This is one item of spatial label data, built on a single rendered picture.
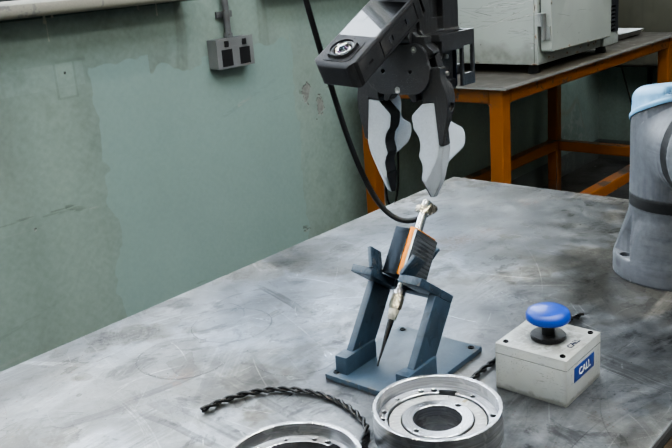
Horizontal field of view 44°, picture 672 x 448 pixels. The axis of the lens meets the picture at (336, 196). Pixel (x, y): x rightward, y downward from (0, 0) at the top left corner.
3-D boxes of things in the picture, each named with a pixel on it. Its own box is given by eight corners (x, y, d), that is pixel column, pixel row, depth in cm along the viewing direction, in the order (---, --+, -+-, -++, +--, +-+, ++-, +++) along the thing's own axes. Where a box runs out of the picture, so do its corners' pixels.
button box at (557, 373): (567, 408, 74) (567, 357, 72) (496, 386, 78) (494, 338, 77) (606, 371, 79) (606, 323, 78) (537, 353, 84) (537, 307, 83)
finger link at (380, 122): (420, 179, 86) (430, 92, 82) (386, 194, 82) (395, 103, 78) (395, 171, 88) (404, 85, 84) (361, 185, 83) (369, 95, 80)
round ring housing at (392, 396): (494, 496, 63) (493, 447, 61) (359, 479, 66) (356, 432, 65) (511, 422, 72) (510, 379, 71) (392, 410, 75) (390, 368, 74)
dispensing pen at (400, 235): (353, 356, 79) (404, 190, 82) (377, 365, 82) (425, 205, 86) (372, 362, 78) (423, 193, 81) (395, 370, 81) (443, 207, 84)
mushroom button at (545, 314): (558, 371, 75) (558, 319, 74) (518, 360, 78) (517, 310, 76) (578, 353, 78) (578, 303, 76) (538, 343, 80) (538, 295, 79)
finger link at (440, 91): (464, 141, 76) (445, 45, 75) (455, 145, 75) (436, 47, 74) (421, 146, 79) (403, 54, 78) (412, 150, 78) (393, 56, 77)
